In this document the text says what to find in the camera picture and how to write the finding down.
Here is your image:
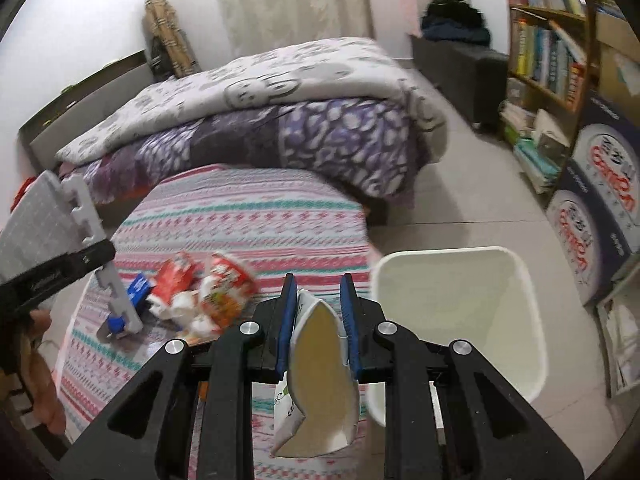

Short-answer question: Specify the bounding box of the white tissue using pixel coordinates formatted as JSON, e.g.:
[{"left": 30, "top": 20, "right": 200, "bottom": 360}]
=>
[{"left": 169, "top": 290, "right": 220, "bottom": 344}]

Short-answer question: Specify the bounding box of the blue carton box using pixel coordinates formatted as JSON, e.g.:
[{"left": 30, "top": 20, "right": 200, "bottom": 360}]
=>
[{"left": 96, "top": 273, "right": 155, "bottom": 342}]

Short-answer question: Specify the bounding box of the red snack wrapper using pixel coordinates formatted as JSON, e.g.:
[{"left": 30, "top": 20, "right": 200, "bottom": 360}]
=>
[{"left": 198, "top": 252, "right": 258, "bottom": 330}]

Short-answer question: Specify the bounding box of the red paper cup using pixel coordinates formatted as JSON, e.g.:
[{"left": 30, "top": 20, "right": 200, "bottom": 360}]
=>
[{"left": 148, "top": 252, "right": 198, "bottom": 320}]

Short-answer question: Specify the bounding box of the white trash bin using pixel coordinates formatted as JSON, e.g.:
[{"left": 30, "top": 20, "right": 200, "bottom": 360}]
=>
[{"left": 370, "top": 246, "right": 549, "bottom": 403}]

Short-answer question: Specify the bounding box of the person's hand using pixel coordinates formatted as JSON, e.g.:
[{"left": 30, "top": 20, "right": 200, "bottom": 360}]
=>
[{"left": 21, "top": 309, "right": 66, "bottom": 436}]

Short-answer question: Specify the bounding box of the grey foam mat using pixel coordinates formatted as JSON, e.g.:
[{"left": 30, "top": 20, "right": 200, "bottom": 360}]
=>
[{"left": 1, "top": 170, "right": 142, "bottom": 334}]

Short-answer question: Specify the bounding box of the grey bed headboard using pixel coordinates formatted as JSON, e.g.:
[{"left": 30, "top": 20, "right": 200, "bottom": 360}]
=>
[{"left": 18, "top": 51, "right": 154, "bottom": 172}]

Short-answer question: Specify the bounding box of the white metal rack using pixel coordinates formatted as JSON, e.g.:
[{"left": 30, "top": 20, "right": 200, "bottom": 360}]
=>
[{"left": 596, "top": 266, "right": 640, "bottom": 398}]

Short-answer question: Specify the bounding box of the patterned round tablecloth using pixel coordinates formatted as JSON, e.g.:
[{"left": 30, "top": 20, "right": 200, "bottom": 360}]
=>
[{"left": 58, "top": 166, "right": 371, "bottom": 479}]

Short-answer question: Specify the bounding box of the lower Ganten water box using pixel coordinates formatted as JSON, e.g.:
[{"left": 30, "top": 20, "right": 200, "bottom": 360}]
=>
[{"left": 546, "top": 160, "right": 637, "bottom": 307}]

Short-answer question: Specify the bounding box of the ganten water box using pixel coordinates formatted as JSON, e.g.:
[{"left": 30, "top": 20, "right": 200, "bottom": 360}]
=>
[
  {"left": 572, "top": 91, "right": 639, "bottom": 252},
  {"left": 546, "top": 160, "right": 637, "bottom": 307}
]

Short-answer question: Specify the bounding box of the purple patterned blanket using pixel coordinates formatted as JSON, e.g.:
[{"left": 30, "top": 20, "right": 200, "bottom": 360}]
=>
[{"left": 58, "top": 99, "right": 430, "bottom": 205}]

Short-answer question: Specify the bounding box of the plaid beige coat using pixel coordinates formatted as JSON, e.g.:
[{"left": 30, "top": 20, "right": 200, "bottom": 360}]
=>
[{"left": 143, "top": 0, "right": 201, "bottom": 78}]

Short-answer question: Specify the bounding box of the upper Ganten water box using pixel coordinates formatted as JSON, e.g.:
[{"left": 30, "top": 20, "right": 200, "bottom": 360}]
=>
[{"left": 572, "top": 91, "right": 639, "bottom": 252}]

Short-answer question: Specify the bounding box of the black storage bench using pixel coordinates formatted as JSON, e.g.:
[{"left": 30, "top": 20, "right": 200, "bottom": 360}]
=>
[{"left": 410, "top": 36, "right": 508, "bottom": 131}]

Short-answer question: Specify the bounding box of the cream lace curtain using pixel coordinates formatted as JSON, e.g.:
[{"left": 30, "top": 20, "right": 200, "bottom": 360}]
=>
[{"left": 218, "top": 0, "right": 373, "bottom": 56}]

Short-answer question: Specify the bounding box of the dark clothes pile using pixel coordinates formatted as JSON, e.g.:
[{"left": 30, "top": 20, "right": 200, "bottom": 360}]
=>
[{"left": 420, "top": 0, "right": 491, "bottom": 47}]

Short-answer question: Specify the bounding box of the brown cardboard box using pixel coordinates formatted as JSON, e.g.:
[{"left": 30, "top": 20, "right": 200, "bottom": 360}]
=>
[{"left": 596, "top": 10, "right": 639, "bottom": 122}]

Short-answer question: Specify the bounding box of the wooden bookshelf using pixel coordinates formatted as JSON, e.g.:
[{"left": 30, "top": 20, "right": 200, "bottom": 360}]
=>
[{"left": 499, "top": 0, "right": 593, "bottom": 196}]

